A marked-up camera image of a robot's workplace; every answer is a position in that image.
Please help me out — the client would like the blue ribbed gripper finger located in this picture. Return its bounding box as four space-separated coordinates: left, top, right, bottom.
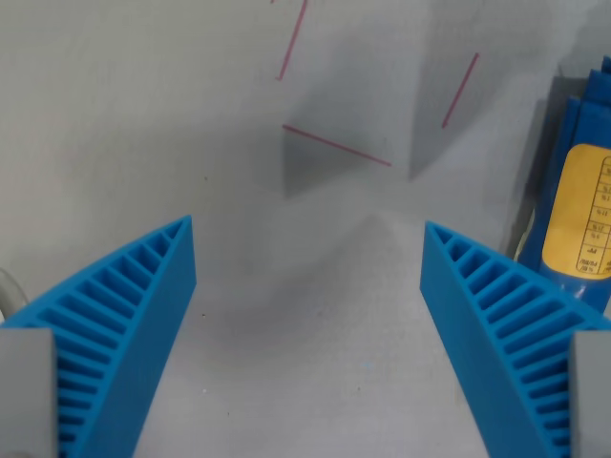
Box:
0 215 198 458
419 220 611 458

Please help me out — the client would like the blue bag roll yellow label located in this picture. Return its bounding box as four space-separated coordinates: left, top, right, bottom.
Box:
516 55 611 316

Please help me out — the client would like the white tape roll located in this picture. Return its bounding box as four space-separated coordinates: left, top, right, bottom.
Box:
0 268 29 320

